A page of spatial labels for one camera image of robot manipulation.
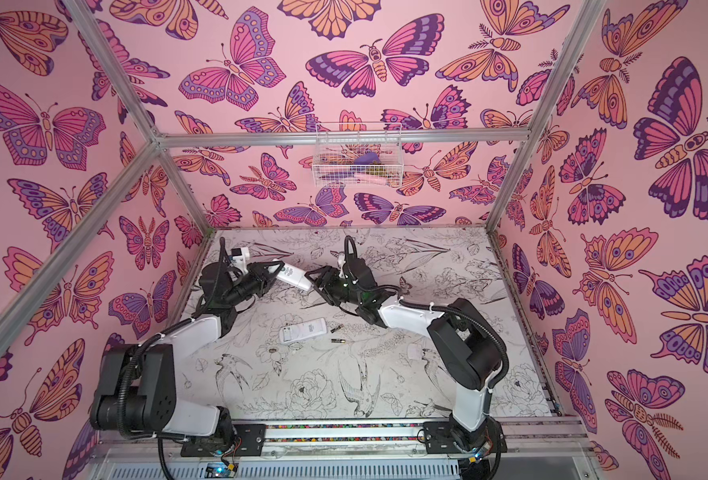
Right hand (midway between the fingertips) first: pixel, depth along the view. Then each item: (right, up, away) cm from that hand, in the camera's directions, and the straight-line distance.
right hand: (306, 276), depth 82 cm
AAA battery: (+8, -17, +11) cm, 22 cm away
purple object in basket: (+17, +37, +14) cm, 44 cm away
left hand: (-6, +4, +1) cm, 7 cm away
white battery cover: (+31, -23, +6) cm, 39 cm away
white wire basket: (+15, +38, +14) cm, 44 cm away
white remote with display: (-6, -18, +10) cm, 21 cm away
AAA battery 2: (+8, -20, +7) cm, 23 cm away
